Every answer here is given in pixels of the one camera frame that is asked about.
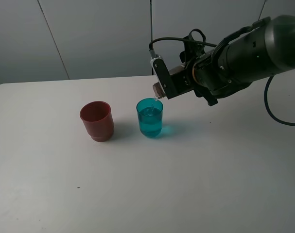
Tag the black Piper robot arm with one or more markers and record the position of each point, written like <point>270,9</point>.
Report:
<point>266,51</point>

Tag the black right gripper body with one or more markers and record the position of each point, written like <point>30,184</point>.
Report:
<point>184,81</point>

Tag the teal translucent plastic cup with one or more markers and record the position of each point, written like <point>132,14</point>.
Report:
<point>150,113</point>

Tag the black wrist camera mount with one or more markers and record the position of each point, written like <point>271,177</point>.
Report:
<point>165,86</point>

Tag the red plastic cup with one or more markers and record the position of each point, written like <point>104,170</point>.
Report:
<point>98,121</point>

